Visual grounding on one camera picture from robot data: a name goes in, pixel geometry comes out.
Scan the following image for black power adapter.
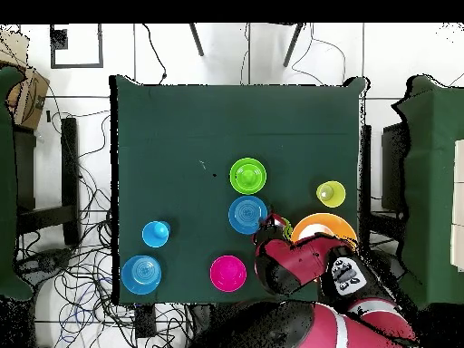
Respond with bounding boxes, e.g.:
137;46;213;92
134;304;158;339

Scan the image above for black knobbed floor stand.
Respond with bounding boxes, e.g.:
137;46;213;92
37;249;72;275

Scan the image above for white box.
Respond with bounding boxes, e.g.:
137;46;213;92
449;139;464;273

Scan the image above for black floor cable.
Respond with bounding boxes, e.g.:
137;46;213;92
141;23;168;85

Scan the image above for yellow plastic cup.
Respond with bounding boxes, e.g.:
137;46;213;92
315;179;347;208

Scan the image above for brown cardboard box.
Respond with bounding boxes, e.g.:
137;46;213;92
6;66;51;131

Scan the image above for green plastic bowl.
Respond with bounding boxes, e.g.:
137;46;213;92
229;157;267;196

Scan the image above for blue plastic bowl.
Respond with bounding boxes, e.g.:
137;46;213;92
121;255;163;295
227;195;268;236

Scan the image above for blue plastic cup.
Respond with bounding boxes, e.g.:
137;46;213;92
141;219;171;249

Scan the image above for black bench frame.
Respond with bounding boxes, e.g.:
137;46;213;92
14;117;81;247

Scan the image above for black floor frame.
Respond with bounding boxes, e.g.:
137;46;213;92
49;23;104;69

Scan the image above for green cloth side table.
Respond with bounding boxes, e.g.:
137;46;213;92
0;66;34;302
391;74;464;313

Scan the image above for pink plastic bowl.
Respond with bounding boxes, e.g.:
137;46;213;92
208;255;248;294

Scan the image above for black tripod leg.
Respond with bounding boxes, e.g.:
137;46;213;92
282;23;306;69
188;23;205;58

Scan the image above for pale cardboard box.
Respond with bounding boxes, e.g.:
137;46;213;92
0;28;30;70

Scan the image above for large orange plastic bowl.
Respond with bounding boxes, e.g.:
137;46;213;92
290;212;359;245

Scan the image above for dark green tablecloth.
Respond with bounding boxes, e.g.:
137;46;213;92
109;74;371;305

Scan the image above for black equipment cabinet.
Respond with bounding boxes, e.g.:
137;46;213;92
381;122;409;215

